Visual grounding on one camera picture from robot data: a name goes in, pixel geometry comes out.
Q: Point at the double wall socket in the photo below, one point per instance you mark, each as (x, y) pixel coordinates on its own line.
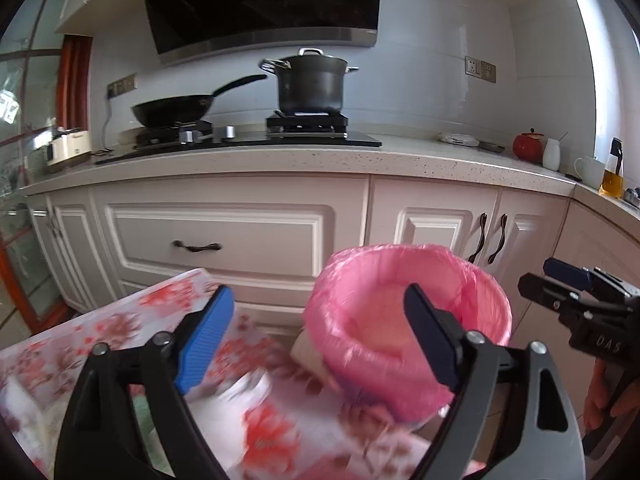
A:
(480, 69)

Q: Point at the white cup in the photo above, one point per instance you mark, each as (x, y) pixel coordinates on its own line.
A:
(591, 172)

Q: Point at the person's right hand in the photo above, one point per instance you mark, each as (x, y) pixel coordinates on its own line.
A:
(592, 395)

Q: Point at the small grey dish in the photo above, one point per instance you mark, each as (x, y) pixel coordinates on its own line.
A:
(491, 147)

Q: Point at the white rice cooker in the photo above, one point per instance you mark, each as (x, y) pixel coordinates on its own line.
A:
(67, 147)

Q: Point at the wall socket with plug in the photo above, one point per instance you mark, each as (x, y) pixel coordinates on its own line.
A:
(122, 85)

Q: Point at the black frying pan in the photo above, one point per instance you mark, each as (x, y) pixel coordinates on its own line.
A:
(170, 110)

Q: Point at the red round jar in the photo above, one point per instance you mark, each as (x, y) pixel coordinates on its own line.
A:
(528, 147)

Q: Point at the black gas stove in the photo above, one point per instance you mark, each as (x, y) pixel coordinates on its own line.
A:
(300, 137)

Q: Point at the dark cooking pot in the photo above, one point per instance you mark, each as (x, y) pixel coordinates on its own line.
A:
(310, 87)

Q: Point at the oil bottle with black cap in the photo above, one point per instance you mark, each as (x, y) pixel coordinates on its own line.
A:
(611, 180)

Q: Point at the white shallow dish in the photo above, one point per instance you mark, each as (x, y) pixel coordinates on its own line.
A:
(457, 139)

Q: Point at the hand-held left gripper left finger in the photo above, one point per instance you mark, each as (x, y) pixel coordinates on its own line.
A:
(205, 340)

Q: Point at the printed white tissue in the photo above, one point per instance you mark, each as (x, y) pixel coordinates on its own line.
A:
(240, 400)

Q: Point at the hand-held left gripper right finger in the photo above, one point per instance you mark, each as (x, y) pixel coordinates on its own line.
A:
(430, 340)

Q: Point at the white drawer front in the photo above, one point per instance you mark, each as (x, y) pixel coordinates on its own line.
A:
(250, 225)

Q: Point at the white ceramic jar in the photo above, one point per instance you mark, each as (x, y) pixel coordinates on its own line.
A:
(552, 155)

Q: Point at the floral tablecloth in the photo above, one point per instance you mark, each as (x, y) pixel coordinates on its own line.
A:
(125, 320)

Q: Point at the black range hood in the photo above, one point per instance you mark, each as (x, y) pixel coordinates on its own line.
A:
(250, 0)

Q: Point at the waste bin with pink liner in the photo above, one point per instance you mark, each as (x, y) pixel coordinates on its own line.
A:
(370, 310)

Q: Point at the small steel container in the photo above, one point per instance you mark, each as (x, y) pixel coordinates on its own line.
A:
(633, 196)

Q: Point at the white base cabinet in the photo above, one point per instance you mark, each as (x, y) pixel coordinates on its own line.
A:
(350, 195)

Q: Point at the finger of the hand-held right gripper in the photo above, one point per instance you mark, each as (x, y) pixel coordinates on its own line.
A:
(567, 271)
(545, 292)

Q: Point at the wooden framed glass door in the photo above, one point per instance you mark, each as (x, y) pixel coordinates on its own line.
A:
(75, 85)

